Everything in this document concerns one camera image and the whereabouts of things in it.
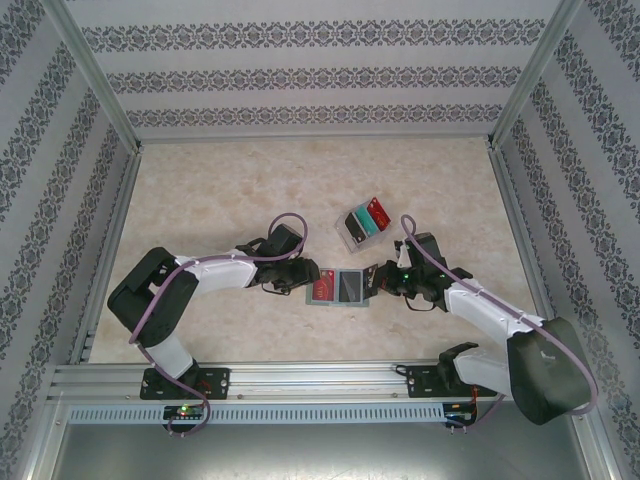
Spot grey metal panel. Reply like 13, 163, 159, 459
47, 423, 596, 480

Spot grey slotted cable duct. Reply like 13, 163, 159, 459
67, 402, 447, 426

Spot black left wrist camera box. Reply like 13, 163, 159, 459
266, 223, 305, 259

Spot grey-blue card holder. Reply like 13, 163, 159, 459
304, 263, 381, 308

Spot aluminium mounting rail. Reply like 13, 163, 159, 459
47, 363, 594, 402

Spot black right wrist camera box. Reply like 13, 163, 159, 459
407, 232, 450, 275

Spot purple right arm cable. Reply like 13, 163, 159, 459
399, 213, 601, 436

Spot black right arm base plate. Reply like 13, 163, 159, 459
406, 364, 500, 400

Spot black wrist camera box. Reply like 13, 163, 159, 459
407, 232, 450, 275
266, 223, 305, 259

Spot aluminium frame post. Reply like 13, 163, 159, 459
485, 0, 585, 151
44, 0, 146, 156

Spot teal credit card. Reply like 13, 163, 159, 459
355, 205, 377, 236

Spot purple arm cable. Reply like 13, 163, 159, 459
127, 212, 309, 441
399, 213, 601, 436

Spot clear acrylic card box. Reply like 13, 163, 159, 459
333, 196, 392, 257

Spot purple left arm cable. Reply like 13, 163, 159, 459
127, 212, 309, 441

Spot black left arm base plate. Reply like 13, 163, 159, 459
140, 366, 232, 401

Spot aluminium side rail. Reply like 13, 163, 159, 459
487, 143, 567, 360
68, 147, 146, 365

